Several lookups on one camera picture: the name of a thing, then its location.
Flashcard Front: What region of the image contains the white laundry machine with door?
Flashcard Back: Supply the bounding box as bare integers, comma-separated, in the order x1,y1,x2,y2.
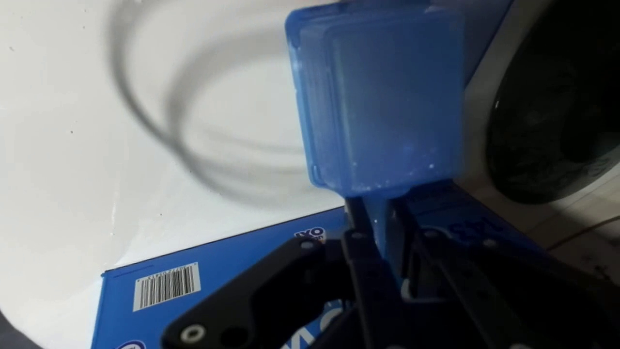
0,0,620,349

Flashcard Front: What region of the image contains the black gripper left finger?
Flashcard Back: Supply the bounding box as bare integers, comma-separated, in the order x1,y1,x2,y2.
160,214,416,349

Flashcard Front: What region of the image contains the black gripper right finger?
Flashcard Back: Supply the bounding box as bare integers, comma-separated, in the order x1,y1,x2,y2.
388,198,620,349

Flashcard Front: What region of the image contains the blue cardboard detergent box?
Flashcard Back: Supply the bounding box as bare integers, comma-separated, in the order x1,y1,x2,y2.
88,181,543,349

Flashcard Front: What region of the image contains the light blue plastic scoop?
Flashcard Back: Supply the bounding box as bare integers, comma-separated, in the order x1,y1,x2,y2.
282,0,468,274

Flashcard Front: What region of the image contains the dark green round lid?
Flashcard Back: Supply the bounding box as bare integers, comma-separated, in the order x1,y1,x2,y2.
483,0,620,208

